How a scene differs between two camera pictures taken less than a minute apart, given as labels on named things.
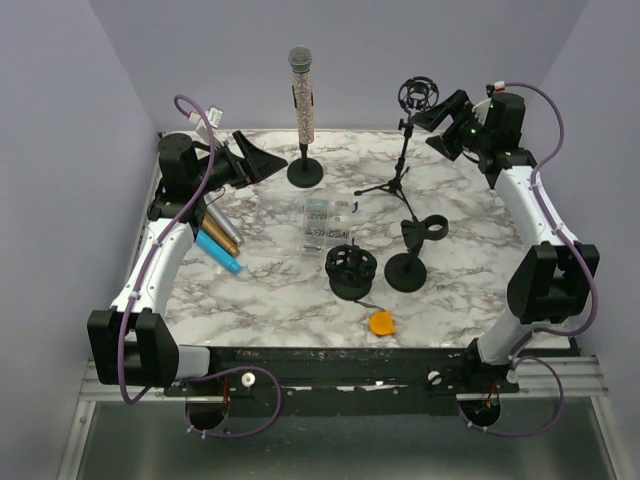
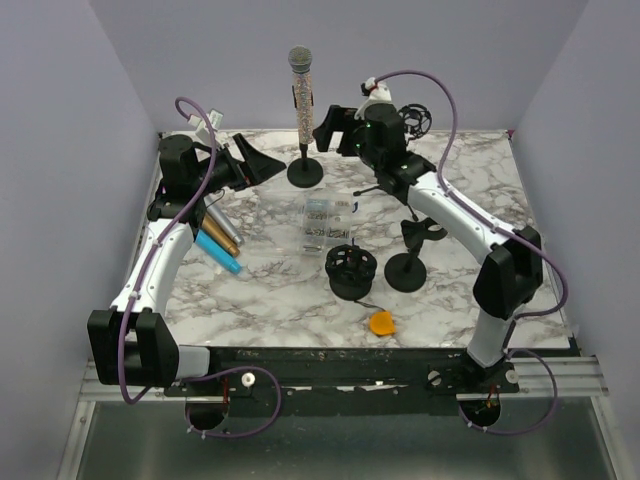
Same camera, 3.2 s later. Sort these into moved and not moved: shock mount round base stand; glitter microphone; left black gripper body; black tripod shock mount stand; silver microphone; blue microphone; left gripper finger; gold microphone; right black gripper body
Moved: black tripod shock mount stand; right black gripper body
Not moved: silver microphone; left black gripper body; left gripper finger; blue microphone; gold microphone; shock mount round base stand; glitter microphone
